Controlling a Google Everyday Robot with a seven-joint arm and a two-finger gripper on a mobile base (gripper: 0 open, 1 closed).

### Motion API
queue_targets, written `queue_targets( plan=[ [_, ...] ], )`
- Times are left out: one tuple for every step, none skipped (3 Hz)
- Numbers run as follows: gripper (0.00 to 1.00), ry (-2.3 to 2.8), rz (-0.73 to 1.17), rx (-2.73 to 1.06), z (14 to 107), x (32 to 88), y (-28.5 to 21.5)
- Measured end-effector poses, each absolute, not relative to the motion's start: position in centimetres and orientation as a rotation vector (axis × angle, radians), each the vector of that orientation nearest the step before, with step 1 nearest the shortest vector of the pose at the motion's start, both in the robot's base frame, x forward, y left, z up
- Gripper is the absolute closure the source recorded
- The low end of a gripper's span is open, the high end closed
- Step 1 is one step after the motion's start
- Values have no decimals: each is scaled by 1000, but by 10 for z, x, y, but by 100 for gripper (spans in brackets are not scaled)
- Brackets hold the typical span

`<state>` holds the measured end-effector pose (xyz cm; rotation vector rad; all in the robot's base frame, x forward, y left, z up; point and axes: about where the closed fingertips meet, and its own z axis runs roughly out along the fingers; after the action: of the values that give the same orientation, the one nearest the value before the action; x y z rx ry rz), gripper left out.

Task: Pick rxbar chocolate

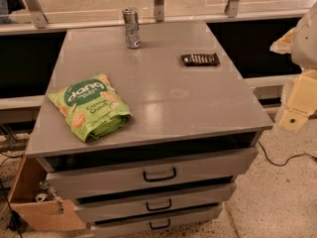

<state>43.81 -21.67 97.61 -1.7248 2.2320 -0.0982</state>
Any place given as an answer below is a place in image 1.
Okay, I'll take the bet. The silver drink can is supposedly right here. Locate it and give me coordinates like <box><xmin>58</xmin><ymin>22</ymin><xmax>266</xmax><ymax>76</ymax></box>
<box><xmin>122</xmin><ymin>7</ymin><xmax>141</xmax><ymax>49</ymax></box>

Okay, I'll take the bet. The black floor cable left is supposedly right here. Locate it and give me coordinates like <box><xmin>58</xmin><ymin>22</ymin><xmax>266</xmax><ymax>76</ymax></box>
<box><xmin>0</xmin><ymin>151</ymin><xmax>25</xmax><ymax>238</ymax></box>

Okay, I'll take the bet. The grey drawer cabinet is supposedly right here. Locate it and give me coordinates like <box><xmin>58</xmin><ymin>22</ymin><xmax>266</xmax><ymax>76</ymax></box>
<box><xmin>25</xmin><ymin>20</ymin><xmax>274</xmax><ymax>238</ymax></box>

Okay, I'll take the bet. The brown cardboard box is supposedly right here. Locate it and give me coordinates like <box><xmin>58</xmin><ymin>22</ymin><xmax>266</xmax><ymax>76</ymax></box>
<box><xmin>9</xmin><ymin>157</ymin><xmax>86</xmax><ymax>231</ymax></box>

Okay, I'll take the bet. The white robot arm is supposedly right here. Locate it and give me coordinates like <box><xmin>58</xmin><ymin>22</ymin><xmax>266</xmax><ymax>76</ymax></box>
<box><xmin>269</xmin><ymin>2</ymin><xmax>317</xmax><ymax>132</ymax></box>

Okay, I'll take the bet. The dark chocolate rxbar wrapper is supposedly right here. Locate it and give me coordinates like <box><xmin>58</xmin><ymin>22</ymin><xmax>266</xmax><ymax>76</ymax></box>
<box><xmin>181</xmin><ymin>54</ymin><xmax>220</xmax><ymax>66</ymax></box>

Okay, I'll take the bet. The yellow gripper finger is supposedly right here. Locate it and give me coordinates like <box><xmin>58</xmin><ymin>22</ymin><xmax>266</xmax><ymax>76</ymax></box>
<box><xmin>269</xmin><ymin>29</ymin><xmax>294</xmax><ymax>55</ymax></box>
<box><xmin>278</xmin><ymin>69</ymin><xmax>317</xmax><ymax>132</ymax></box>

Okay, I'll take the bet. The right metal railing post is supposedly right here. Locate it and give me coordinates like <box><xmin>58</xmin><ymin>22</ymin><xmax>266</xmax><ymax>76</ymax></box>
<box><xmin>225</xmin><ymin>0</ymin><xmax>240</xmax><ymax>18</ymax></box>

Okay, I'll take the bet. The top grey drawer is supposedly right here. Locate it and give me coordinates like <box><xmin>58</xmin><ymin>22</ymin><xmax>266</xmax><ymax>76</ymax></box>
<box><xmin>47</xmin><ymin>147</ymin><xmax>258</xmax><ymax>198</ymax></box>

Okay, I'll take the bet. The black floor cable right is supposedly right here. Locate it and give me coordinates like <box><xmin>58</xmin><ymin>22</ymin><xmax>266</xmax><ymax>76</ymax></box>
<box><xmin>257</xmin><ymin>140</ymin><xmax>317</xmax><ymax>168</ymax></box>

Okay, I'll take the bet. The grey drawer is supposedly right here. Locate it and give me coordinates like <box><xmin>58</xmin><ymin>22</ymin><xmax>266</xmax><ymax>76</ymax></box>
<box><xmin>47</xmin><ymin>147</ymin><xmax>258</xmax><ymax>198</ymax></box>
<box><xmin>91</xmin><ymin>204</ymin><xmax>222</xmax><ymax>238</ymax></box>
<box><xmin>74</xmin><ymin>182</ymin><xmax>236</xmax><ymax>223</ymax></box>

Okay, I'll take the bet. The bottom grey drawer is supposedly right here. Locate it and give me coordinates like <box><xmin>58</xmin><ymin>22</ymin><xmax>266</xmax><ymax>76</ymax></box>
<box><xmin>91</xmin><ymin>204</ymin><xmax>222</xmax><ymax>238</ymax></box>

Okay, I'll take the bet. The middle grey drawer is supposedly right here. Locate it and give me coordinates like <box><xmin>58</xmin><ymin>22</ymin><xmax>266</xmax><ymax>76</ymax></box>
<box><xmin>74</xmin><ymin>182</ymin><xmax>236</xmax><ymax>223</ymax></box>

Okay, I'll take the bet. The black floor cable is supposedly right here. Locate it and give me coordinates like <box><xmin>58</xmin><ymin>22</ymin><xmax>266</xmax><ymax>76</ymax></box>
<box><xmin>0</xmin><ymin>151</ymin><xmax>25</xmax><ymax>238</ymax></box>
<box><xmin>257</xmin><ymin>140</ymin><xmax>317</xmax><ymax>168</ymax></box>

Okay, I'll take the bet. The green dang chips bag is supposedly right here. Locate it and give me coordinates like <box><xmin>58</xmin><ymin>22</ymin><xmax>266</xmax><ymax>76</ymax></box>
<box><xmin>49</xmin><ymin>73</ymin><xmax>132</xmax><ymax>142</ymax></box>

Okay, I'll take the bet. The middle metal railing post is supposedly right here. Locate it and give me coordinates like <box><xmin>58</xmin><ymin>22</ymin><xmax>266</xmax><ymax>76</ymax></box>
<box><xmin>154</xmin><ymin>0</ymin><xmax>164</xmax><ymax>22</ymax></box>

